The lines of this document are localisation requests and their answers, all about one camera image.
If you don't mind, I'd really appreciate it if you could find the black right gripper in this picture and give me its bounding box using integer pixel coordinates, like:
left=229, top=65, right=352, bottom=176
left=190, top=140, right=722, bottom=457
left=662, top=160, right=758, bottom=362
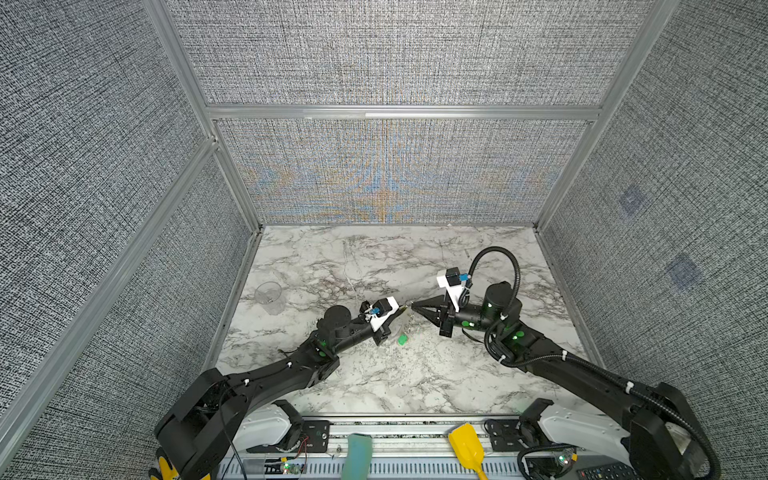
left=413, top=294, right=505, bottom=340

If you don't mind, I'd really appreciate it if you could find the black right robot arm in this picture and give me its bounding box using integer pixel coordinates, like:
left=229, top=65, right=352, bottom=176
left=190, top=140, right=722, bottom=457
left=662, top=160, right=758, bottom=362
left=412, top=281, right=722, bottom=479

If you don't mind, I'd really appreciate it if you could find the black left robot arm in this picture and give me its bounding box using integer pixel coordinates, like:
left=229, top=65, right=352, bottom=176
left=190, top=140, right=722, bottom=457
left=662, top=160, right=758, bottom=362
left=154, top=297, right=406, bottom=479

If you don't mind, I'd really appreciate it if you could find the clear plastic cup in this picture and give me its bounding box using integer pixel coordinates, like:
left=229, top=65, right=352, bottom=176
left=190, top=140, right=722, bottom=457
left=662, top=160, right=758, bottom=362
left=254, top=281, right=285, bottom=316

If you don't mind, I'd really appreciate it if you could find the yellow plastic scoop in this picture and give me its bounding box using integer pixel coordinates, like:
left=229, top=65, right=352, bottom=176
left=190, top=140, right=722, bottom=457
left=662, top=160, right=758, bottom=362
left=448, top=423, right=488, bottom=480

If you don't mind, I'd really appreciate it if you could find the teal green sponge block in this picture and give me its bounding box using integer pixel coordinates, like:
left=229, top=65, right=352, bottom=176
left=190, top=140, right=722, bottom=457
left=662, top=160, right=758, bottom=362
left=341, top=434, right=373, bottom=480

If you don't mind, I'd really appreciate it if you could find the black remote keyboard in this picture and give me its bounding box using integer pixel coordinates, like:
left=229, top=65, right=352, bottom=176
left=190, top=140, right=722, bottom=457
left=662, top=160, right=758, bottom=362
left=577, top=462, right=641, bottom=480

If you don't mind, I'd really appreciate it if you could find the yellow black work glove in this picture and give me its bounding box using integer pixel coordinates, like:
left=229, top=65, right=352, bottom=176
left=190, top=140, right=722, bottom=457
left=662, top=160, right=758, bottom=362
left=147, top=447, right=181, bottom=480

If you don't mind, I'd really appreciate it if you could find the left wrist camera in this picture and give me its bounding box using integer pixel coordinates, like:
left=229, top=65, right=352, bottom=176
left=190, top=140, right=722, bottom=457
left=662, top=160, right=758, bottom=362
left=364, top=296, right=400, bottom=332

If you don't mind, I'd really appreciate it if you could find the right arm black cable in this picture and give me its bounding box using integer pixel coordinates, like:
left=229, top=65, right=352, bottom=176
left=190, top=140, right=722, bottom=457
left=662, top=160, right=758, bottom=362
left=466, top=245, right=522, bottom=313

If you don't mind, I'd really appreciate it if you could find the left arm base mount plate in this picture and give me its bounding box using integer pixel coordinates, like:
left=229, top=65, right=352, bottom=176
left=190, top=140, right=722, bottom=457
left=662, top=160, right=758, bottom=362
left=246, top=420, right=331, bottom=455

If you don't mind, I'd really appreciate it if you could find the aluminium front rail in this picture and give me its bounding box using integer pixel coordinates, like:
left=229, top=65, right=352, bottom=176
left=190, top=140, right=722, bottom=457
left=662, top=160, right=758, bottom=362
left=167, top=413, right=667, bottom=480

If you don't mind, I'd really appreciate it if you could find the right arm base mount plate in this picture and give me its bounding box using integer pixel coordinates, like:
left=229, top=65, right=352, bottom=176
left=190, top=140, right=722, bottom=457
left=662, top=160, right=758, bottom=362
left=483, top=418, right=541, bottom=453

